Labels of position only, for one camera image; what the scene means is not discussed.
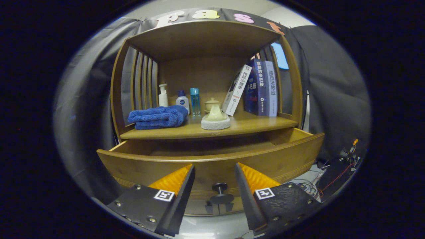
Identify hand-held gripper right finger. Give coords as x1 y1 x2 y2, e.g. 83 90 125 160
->
235 162 322 236

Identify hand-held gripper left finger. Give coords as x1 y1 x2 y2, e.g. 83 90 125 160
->
106 164 196 237

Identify wooden drawer with black knob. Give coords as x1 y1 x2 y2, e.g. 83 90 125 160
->
96 127 325 206

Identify cream brush with grey base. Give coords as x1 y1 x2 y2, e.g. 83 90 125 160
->
201 104 231 130

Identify wooden cabinet door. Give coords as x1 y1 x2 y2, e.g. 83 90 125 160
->
184 200 219 217
219 199 245 215

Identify wooden countertop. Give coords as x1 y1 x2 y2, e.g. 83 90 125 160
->
120 110 299 140

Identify wooden cabinet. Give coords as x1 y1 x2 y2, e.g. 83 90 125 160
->
110 20 304 217

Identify folded blue towel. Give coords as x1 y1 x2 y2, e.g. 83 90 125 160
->
127 105 189 130

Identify white bottle with blue cap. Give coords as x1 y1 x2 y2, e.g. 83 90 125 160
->
176 90 190 115

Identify clear blue glass bottle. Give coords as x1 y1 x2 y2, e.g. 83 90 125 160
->
190 88 201 116

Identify beige lidded teacup with saucer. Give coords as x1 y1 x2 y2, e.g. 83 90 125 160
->
204 98 222 113

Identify white pump bottle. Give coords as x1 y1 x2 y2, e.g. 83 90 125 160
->
158 84 169 107

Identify dark blue book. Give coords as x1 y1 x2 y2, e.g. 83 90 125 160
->
244 59 267 116

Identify white book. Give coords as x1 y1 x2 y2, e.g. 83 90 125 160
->
222 64 252 117

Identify light grey-blue book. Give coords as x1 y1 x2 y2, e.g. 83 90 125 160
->
264 60 278 117

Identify tangled thin cables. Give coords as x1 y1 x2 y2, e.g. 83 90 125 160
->
287 166 329 199

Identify black electronic device with wires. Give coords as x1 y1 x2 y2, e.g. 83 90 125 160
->
317 139 361 199

